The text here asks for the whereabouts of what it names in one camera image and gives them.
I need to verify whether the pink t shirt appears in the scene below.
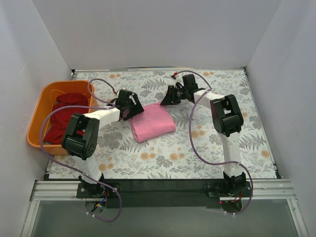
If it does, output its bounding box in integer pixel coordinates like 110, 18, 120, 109
129, 102, 176, 143

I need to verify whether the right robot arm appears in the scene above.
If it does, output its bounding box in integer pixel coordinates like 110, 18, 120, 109
160, 74, 246, 196

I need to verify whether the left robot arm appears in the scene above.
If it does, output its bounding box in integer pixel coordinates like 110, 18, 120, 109
62, 89, 144, 198

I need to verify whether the floral table cloth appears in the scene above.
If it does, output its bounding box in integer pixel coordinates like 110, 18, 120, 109
48, 69, 277, 180

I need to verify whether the red t shirt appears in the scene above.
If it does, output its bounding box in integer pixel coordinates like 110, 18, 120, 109
44, 93, 89, 145

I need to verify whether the orange plastic basket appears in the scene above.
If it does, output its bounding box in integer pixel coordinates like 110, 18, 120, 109
27, 80, 98, 155

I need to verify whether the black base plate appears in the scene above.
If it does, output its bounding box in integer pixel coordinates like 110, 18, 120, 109
76, 179, 251, 210

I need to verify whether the aluminium frame rail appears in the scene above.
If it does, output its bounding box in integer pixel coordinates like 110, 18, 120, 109
21, 179, 308, 237

